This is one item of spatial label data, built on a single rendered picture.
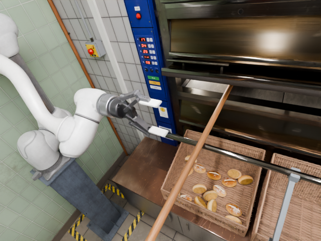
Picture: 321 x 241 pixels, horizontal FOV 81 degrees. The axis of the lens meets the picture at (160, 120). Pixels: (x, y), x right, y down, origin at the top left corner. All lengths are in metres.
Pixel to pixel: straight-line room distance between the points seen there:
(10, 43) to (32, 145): 0.52
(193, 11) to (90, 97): 0.61
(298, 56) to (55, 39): 1.51
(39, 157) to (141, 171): 0.76
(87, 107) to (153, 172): 0.97
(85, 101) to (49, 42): 0.94
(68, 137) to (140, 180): 0.93
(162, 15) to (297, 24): 0.60
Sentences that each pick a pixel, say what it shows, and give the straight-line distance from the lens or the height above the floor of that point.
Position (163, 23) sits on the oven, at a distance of 1.11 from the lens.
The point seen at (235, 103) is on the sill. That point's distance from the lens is 1.19.
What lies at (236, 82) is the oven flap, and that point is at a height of 1.40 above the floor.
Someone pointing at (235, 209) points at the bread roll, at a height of 0.65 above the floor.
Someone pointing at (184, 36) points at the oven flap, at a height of 1.54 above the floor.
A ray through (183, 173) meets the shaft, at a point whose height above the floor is 1.21.
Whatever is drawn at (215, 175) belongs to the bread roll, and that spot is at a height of 0.64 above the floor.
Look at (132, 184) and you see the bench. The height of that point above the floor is 0.58.
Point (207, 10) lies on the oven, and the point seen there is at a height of 1.66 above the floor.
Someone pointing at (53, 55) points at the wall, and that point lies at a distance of 1.67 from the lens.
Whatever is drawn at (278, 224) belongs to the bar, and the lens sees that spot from 1.00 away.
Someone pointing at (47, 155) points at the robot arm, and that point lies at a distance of 1.30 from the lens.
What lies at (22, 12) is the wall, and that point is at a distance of 1.61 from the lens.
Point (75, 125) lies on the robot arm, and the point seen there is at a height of 1.48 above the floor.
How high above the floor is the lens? 1.91
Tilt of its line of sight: 42 degrees down
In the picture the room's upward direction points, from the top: 14 degrees counter-clockwise
